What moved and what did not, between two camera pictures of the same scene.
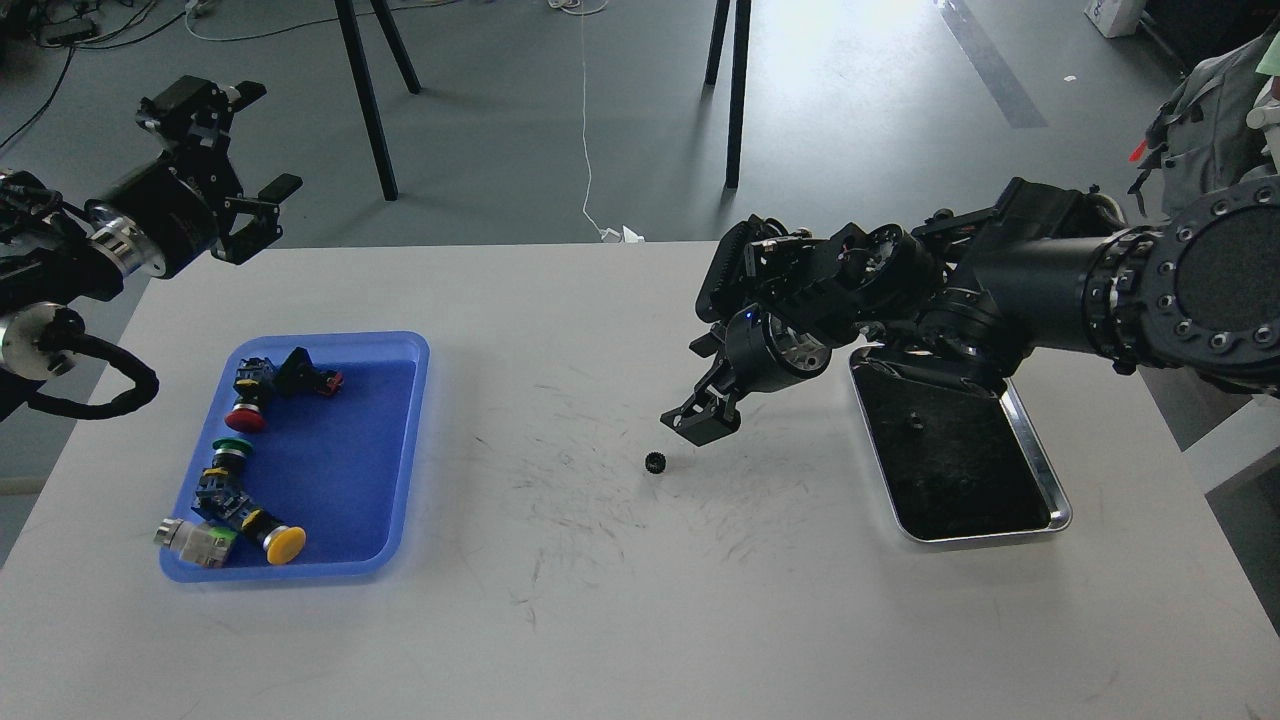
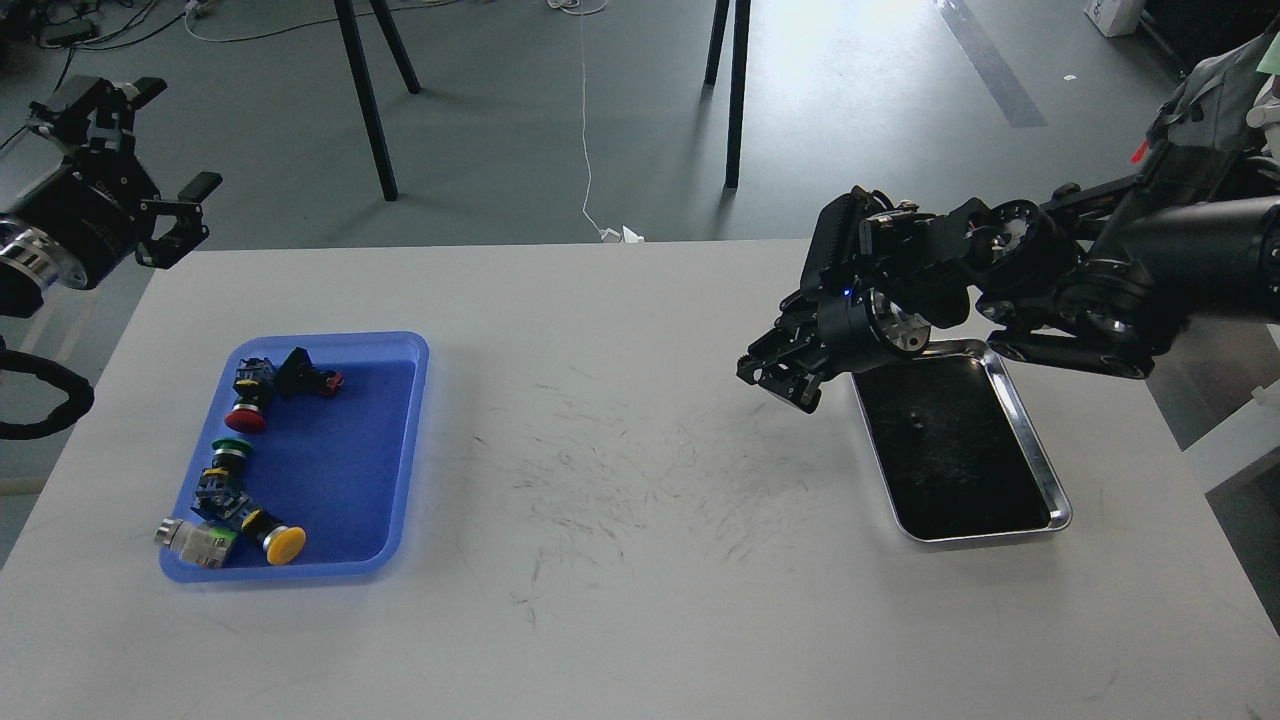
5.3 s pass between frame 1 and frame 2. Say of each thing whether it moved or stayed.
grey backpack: stayed
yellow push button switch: stayed
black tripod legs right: stayed
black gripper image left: moved
